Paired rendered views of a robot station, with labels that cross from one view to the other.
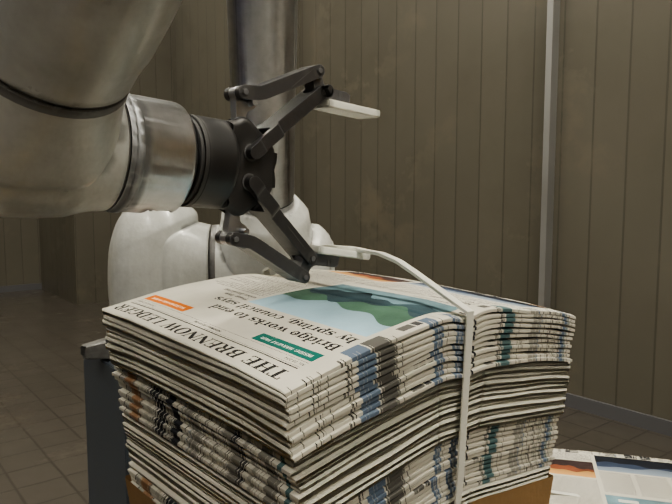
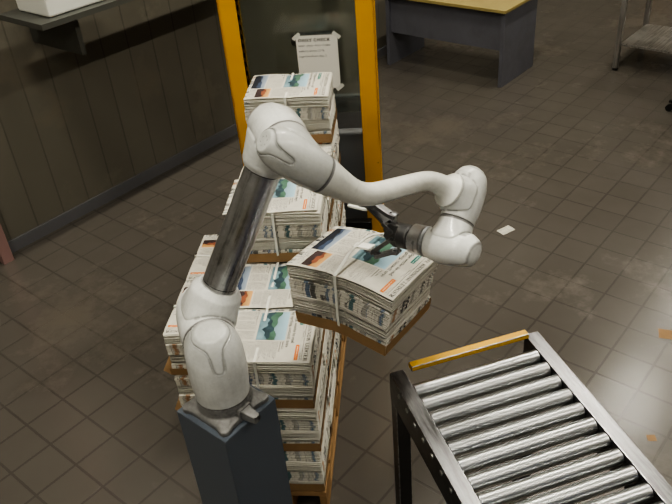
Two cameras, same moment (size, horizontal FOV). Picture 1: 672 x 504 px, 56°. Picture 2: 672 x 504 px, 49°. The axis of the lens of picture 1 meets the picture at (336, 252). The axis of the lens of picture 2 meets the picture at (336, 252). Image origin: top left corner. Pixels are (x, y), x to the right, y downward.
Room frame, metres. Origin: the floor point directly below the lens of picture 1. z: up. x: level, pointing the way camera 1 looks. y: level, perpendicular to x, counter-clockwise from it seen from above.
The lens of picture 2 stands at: (1.03, 1.87, 2.51)
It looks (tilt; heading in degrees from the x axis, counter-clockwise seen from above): 34 degrees down; 261
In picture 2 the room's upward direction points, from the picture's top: 5 degrees counter-clockwise
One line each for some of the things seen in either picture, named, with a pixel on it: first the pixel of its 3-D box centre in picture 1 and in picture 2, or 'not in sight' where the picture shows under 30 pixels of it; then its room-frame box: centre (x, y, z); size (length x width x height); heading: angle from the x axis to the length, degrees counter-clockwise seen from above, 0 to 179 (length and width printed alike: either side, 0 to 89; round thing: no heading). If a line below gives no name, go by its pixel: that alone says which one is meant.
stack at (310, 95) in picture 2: not in sight; (303, 208); (0.66, -1.27, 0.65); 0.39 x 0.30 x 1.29; 163
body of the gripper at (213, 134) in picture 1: (225, 165); (398, 234); (0.55, 0.09, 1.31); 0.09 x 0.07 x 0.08; 132
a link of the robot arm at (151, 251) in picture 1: (160, 260); (215, 358); (1.13, 0.31, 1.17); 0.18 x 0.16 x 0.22; 96
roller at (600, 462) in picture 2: not in sight; (550, 479); (0.28, 0.65, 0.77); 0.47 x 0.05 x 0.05; 6
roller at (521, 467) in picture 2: not in sight; (538, 461); (0.28, 0.58, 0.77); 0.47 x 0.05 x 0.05; 6
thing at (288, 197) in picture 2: not in sight; (273, 194); (0.84, -0.71, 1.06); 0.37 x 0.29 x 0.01; 165
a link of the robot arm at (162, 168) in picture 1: (144, 155); (419, 239); (0.50, 0.15, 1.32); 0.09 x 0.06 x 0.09; 42
